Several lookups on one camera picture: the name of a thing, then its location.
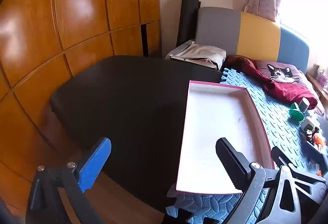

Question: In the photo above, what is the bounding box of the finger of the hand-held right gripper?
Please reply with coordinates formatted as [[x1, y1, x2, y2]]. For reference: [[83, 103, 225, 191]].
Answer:
[[304, 140, 328, 163], [271, 147, 328, 204]]

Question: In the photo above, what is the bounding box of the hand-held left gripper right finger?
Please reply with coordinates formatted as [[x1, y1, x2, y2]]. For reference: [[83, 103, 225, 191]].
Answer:
[[216, 138, 301, 224]]

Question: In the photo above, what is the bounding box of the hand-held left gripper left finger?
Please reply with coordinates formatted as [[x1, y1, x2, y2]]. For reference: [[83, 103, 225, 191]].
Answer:
[[26, 137, 112, 224]]

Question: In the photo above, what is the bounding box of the white and green toy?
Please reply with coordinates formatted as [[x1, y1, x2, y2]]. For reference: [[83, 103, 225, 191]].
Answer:
[[301, 117, 316, 133]]

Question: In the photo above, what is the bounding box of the pink rimmed white box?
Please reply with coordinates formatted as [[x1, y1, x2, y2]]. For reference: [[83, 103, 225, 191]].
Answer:
[[175, 80, 275, 195]]

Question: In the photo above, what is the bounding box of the green plastic toy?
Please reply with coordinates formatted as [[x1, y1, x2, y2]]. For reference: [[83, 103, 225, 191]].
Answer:
[[289, 102, 305, 122]]

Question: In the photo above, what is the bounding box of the grey cup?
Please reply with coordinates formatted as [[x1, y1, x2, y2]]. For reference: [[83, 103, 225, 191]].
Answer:
[[300, 98, 311, 113]]

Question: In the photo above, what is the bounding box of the blue foam mat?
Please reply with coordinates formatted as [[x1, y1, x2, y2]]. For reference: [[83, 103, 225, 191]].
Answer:
[[164, 67, 328, 224]]

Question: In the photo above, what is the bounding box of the black padded massage table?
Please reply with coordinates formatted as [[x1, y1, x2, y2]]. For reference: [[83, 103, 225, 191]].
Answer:
[[50, 55, 223, 214]]

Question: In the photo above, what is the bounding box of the wooden desk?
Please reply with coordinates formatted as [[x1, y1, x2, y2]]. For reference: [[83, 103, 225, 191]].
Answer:
[[306, 72, 328, 102]]

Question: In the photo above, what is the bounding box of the crimson cloth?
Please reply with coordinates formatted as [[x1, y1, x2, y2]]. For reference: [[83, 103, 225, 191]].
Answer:
[[241, 58, 318, 110]]

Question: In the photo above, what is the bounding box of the purple box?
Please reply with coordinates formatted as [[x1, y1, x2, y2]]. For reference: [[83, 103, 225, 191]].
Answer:
[[315, 65, 328, 86]]

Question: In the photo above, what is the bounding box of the cat print pillow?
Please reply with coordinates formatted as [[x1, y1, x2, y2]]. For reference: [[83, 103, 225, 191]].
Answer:
[[256, 60, 308, 86]]

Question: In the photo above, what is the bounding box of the rust red cloth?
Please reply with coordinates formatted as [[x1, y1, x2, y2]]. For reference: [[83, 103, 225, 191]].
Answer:
[[224, 54, 257, 71]]

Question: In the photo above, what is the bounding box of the beige canvas bag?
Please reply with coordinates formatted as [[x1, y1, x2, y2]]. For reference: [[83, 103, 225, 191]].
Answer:
[[165, 40, 227, 71]]

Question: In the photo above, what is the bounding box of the grey yellow blue headboard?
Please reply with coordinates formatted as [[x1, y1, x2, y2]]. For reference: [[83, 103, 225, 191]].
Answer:
[[195, 7, 310, 73]]

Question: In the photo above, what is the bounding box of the black rolled mat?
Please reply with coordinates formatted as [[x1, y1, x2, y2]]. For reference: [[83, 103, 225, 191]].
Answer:
[[176, 0, 202, 48]]

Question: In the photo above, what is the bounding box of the wooden wardrobe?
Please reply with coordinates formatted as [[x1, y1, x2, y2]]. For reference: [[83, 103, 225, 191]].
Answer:
[[0, 0, 162, 224]]

